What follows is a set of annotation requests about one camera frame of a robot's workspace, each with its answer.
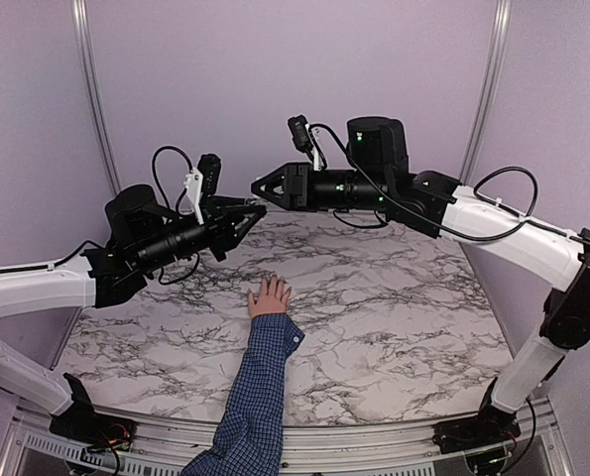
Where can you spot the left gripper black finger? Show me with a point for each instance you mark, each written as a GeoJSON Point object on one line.
{"type": "Point", "coordinates": [240, 220]}
{"type": "Point", "coordinates": [221, 202]}

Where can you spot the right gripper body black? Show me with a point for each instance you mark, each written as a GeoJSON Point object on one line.
{"type": "Point", "coordinates": [300, 171]}

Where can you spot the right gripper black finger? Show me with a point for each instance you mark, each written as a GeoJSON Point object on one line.
{"type": "Point", "coordinates": [278, 200]}
{"type": "Point", "coordinates": [271, 181]}

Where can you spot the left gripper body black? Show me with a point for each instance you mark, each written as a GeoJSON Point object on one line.
{"type": "Point", "coordinates": [216, 228]}

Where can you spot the clear nail polish bottle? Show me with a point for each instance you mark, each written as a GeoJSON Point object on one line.
{"type": "Point", "coordinates": [254, 201]}

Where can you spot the blue checked shirt forearm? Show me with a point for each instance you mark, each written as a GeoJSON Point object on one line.
{"type": "Point", "coordinates": [249, 439]}

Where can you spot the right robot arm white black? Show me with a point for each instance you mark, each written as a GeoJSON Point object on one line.
{"type": "Point", "coordinates": [439, 206]}

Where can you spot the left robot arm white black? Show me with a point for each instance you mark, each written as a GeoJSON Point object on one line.
{"type": "Point", "coordinates": [145, 237]}

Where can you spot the person's bare hand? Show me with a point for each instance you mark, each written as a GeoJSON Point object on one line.
{"type": "Point", "coordinates": [271, 298]}

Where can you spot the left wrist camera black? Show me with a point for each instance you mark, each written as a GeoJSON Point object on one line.
{"type": "Point", "coordinates": [200, 185]}

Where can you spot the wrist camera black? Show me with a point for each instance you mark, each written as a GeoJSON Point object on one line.
{"type": "Point", "coordinates": [200, 185]}
{"type": "Point", "coordinates": [305, 142]}

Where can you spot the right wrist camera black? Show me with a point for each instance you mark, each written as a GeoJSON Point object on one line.
{"type": "Point", "coordinates": [305, 142]}

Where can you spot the right aluminium corner post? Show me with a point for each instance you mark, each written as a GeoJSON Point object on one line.
{"type": "Point", "coordinates": [489, 85]}

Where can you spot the aluminium corner post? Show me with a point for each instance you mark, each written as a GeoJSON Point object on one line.
{"type": "Point", "coordinates": [88, 66]}
{"type": "Point", "coordinates": [489, 85]}

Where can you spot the left aluminium corner post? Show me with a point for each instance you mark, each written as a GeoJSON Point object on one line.
{"type": "Point", "coordinates": [88, 66]}

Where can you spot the aluminium front frame rail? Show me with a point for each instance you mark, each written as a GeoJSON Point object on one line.
{"type": "Point", "coordinates": [162, 446]}

